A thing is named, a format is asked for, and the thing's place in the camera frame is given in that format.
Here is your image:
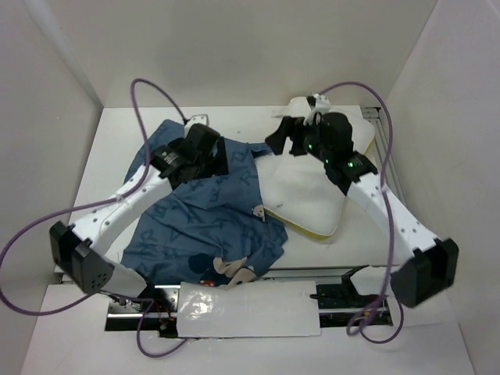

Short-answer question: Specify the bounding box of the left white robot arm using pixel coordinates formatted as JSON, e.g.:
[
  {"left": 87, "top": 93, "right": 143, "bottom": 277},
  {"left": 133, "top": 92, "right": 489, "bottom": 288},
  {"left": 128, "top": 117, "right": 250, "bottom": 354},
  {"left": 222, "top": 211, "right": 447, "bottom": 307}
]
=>
[{"left": 49, "top": 115, "right": 220, "bottom": 312}]

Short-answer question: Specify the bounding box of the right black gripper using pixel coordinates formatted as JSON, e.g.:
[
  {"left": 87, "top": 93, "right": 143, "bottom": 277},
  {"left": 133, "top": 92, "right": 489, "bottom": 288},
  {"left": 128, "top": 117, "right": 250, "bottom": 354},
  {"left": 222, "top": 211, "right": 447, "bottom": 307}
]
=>
[{"left": 265, "top": 114, "right": 333, "bottom": 163}]

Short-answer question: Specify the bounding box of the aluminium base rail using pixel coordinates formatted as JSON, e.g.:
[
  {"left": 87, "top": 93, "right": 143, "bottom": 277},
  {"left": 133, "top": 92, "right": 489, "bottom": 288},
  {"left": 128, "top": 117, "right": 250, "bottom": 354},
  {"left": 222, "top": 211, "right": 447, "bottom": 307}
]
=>
[{"left": 105, "top": 266, "right": 377, "bottom": 338}]

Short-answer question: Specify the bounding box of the aluminium side rail frame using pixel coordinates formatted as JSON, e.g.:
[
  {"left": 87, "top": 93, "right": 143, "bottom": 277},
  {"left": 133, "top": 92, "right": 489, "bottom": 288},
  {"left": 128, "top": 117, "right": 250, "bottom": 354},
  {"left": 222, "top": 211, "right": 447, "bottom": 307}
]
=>
[{"left": 361, "top": 105, "right": 407, "bottom": 204}]

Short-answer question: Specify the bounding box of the blue letter print pillowcase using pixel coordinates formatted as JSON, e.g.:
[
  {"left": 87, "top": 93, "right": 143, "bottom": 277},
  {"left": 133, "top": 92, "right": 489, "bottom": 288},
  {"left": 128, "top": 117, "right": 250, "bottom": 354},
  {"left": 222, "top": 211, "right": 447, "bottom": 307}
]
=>
[{"left": 120, "top": 139, "right": 288, "bottom": 288}]

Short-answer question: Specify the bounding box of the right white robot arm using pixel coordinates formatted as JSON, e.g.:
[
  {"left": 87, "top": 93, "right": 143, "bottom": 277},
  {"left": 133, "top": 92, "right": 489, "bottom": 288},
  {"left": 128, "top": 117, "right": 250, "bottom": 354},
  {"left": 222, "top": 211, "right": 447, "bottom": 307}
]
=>
[{"left": 265, "top": 112, "right": 459, "bottom": 308}]

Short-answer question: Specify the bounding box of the white pillow yellow edge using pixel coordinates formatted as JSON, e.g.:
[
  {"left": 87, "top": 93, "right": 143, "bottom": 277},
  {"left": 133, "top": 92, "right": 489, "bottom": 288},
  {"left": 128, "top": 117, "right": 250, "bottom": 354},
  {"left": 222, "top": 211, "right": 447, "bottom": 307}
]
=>
[{"left": 252, "top": 95, "right": 377, "bottom": 241}]

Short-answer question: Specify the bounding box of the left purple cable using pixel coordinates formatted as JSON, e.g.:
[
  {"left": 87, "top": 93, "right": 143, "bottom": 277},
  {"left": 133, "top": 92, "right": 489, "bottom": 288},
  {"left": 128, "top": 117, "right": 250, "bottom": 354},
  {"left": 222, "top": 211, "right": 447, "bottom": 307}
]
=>
[{"left": 0, "top": 78, "right": 208, "bottom": 359}]

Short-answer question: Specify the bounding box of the white cover plate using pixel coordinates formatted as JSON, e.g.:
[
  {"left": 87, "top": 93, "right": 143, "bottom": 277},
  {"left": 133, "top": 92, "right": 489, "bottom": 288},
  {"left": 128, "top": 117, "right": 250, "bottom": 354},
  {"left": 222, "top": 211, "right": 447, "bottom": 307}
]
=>
[{"left": 177, "top": 281, "right": 321, "bottom": 338}]

